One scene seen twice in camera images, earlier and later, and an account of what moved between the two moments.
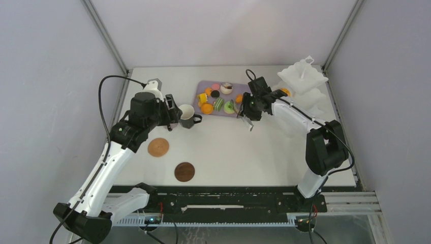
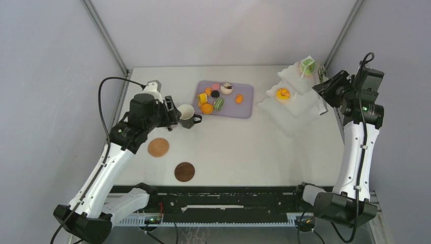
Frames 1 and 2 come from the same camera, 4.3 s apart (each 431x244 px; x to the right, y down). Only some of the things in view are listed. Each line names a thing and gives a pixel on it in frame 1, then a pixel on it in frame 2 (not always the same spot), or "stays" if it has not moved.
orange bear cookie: (239, 98) stays
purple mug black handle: (172, 125) stays
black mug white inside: (188, 118) stays
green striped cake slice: (218, 103) stays
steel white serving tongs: (246, 120) to (322, 107)
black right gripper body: (251, 108) to (336, 91)
